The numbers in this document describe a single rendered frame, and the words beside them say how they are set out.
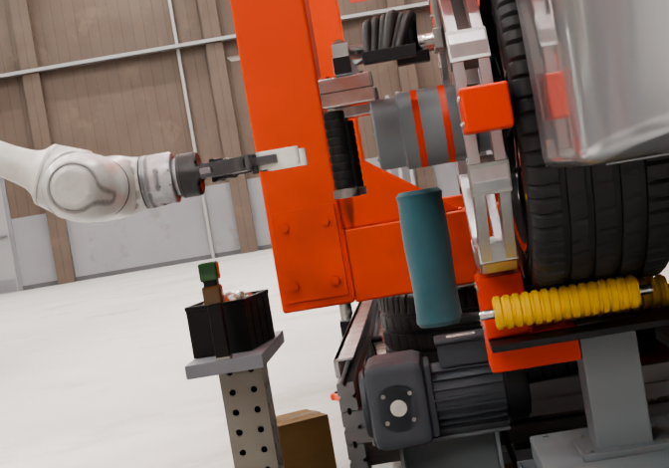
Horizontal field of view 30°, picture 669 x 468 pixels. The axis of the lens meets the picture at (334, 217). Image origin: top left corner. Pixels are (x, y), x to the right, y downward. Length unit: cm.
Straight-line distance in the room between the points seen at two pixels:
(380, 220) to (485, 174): 74
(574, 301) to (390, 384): 53
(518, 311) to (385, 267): 63
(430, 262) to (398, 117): 30
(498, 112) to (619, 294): 42
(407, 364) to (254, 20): 81
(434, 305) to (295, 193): 50
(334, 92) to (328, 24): 260
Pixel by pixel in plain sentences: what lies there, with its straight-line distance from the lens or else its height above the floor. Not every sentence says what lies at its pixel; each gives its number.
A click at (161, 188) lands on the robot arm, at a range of 209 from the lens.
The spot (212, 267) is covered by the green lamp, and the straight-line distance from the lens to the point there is 267.
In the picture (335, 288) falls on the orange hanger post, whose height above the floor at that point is 56.
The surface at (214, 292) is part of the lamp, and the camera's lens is 267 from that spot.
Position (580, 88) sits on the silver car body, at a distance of 144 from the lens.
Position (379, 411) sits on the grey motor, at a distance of 253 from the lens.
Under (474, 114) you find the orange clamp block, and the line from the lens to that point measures 191.
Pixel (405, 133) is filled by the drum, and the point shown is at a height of 84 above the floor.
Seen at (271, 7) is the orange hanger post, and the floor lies 118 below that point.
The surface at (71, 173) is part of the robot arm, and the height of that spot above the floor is 85.
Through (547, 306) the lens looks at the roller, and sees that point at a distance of 214.
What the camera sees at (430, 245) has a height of 63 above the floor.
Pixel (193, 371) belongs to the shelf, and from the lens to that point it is 270.
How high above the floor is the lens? 76
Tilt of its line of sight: 1 degrees down
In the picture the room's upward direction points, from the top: 10 degrees counter-clockwise
